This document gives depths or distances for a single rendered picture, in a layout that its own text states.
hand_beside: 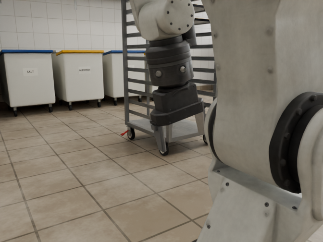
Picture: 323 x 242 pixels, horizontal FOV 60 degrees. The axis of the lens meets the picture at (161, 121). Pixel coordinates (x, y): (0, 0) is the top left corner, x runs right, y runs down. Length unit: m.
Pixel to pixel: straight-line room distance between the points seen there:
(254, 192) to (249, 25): 0.24
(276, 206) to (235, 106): 0.15
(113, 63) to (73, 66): 0.54
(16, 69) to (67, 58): 0.59
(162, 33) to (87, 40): 4.00
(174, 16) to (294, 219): 0.36
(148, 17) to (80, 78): 3.27
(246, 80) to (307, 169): 0.13
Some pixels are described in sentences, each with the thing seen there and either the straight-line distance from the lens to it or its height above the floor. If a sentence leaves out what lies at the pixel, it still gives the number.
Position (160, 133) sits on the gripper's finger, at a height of 0.57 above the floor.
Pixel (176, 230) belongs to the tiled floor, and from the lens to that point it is 1.27.
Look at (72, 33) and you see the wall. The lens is 4.45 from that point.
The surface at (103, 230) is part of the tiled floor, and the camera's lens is 1.29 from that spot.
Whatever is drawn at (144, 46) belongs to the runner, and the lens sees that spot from 2.17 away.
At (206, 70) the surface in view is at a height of 0.60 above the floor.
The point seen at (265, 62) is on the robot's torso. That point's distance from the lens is 0.37.
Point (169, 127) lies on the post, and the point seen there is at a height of 0.23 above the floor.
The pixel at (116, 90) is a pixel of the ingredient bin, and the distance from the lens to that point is 3.98.
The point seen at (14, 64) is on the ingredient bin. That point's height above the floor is 0.61.
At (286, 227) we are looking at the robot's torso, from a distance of 0.44.
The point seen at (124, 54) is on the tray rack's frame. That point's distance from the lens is 2.39.
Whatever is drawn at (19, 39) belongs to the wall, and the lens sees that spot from 4.30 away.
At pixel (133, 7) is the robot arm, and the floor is 0.82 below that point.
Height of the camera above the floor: 0.73
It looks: 14 degrees down
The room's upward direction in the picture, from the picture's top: straight up
